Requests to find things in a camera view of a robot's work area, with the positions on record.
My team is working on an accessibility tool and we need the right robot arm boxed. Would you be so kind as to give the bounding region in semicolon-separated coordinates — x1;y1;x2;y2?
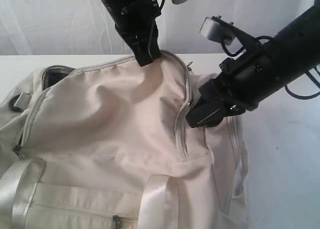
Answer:
186;0;320;128

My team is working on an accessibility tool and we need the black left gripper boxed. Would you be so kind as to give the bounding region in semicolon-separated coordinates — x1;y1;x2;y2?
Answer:
107;0;161;67

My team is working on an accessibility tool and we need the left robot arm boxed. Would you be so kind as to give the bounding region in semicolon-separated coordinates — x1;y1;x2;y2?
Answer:
101;0;165;67

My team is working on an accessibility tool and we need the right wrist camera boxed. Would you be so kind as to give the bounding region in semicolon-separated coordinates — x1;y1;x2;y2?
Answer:
199;16;241;46

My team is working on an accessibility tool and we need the cream fabric duffel bag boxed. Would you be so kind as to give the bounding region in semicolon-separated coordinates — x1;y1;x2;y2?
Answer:
0;51;249;229

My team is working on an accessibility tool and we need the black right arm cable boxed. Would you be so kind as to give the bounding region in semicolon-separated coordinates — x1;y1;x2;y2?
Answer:
221;35;320;100

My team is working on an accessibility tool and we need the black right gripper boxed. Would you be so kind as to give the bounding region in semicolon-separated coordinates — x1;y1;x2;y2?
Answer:
185;49;273;128

